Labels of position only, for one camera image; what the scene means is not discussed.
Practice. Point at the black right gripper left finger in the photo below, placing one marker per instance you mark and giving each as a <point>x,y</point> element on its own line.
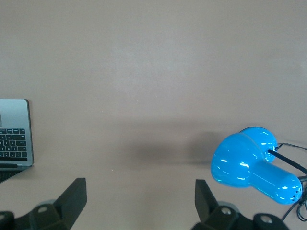
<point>72,198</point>

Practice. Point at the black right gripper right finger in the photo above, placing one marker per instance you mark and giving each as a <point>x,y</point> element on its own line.
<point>204,203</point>

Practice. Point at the silver laptop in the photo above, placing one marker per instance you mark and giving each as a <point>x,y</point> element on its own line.
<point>14,115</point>

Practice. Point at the blue desk lamp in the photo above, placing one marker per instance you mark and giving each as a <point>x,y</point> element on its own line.
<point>239,158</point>

